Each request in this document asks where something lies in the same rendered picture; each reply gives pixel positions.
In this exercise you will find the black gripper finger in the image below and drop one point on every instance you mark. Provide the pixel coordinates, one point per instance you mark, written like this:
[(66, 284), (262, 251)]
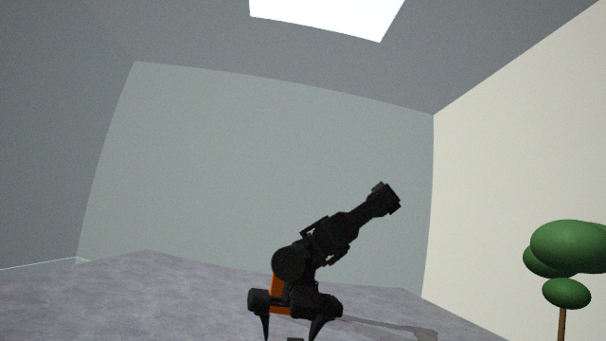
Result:
[(318, 324), (265, 323)]

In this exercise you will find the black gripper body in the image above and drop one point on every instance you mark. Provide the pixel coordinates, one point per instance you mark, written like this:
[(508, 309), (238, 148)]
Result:
[(259, 300)]

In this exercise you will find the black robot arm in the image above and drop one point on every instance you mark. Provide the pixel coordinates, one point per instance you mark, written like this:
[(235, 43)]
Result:
[(331, 236)]

